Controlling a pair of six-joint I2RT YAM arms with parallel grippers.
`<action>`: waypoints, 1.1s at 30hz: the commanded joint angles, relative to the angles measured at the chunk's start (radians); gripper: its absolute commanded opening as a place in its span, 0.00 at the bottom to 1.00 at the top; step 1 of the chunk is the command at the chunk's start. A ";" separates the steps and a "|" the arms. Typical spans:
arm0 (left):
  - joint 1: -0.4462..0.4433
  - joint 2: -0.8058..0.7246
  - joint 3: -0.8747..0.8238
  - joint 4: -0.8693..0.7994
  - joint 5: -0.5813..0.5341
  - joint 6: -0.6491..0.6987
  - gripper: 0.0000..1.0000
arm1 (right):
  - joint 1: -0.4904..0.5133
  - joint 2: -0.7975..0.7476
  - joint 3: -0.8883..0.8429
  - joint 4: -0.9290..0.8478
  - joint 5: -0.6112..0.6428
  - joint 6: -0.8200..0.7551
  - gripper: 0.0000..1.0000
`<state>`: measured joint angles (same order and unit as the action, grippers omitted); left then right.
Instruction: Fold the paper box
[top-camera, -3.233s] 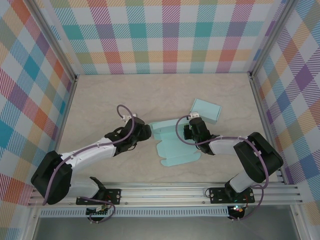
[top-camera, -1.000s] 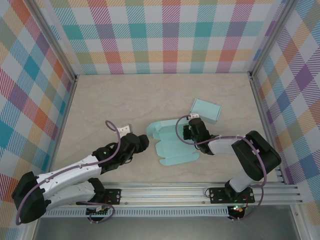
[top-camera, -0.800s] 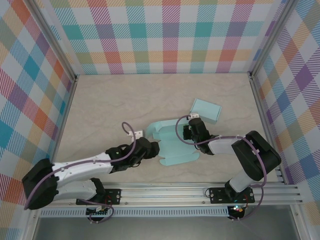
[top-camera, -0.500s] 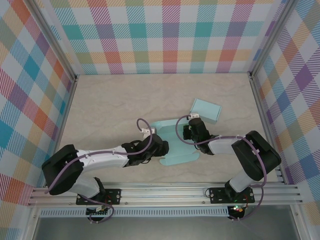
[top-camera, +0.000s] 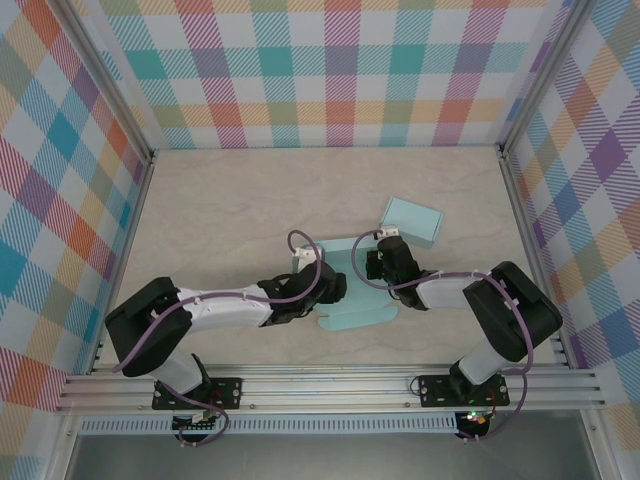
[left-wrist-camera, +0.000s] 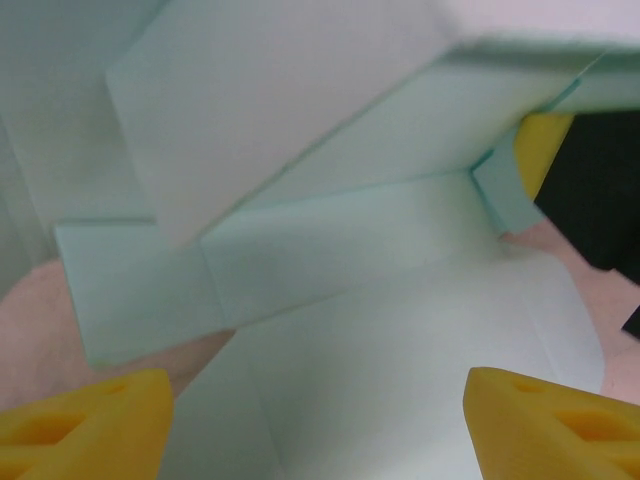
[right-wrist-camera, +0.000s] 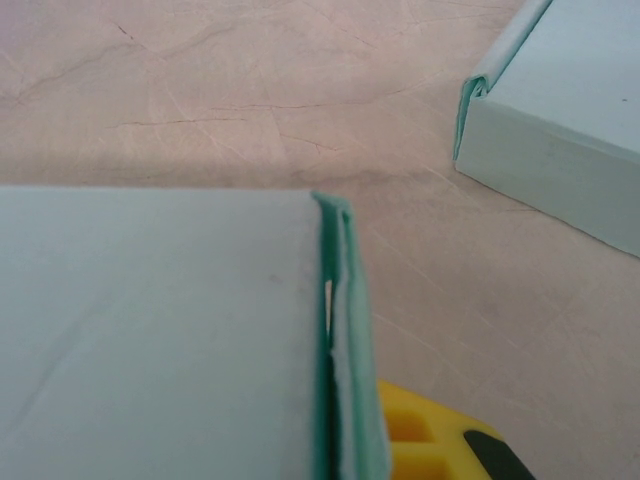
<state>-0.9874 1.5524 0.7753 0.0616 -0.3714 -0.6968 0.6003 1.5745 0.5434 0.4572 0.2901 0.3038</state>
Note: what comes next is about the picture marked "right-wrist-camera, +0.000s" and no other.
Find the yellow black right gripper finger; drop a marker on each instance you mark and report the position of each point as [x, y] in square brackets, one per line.
[440, 450]

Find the light blue paper box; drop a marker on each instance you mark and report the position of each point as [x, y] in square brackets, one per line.
[150, 325]
[565, 100]

